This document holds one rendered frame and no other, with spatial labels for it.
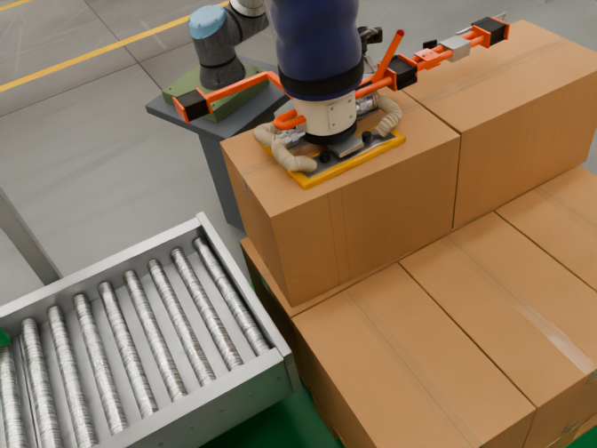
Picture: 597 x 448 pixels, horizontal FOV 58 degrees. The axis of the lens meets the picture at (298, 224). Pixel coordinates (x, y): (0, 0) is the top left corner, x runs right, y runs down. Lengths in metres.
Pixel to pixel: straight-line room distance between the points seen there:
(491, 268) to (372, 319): 0.41
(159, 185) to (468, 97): 1.96
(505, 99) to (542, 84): 0.14
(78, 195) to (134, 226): 0.51
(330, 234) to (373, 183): 0.19
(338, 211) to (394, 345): 0.42
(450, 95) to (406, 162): 0.34
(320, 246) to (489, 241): 0.60
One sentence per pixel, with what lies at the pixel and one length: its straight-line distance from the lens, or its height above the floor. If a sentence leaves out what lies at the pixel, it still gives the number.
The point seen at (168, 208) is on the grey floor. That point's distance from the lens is 3.03.
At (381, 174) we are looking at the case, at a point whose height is 0.93.
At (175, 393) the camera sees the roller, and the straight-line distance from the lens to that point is 1.64.
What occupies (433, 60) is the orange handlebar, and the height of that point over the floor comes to 1.08.
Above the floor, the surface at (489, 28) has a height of 1.10.
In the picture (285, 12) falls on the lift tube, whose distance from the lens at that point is 1.35.
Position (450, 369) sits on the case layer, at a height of 0.54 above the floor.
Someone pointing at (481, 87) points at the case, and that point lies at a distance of 1.83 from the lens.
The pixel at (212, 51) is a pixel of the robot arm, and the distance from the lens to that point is 2.19.
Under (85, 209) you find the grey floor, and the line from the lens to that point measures 3.27.
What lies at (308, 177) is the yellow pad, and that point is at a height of 0.97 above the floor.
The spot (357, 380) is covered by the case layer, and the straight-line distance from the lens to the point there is 1.56.
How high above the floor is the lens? 1.91
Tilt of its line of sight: 45 degrees down
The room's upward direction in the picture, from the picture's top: 11 degrees counter-clockwise
